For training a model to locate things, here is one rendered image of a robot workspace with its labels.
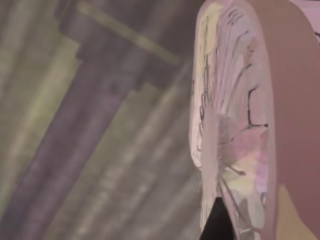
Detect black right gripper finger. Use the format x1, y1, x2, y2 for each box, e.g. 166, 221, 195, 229
198, 196, 237, 240

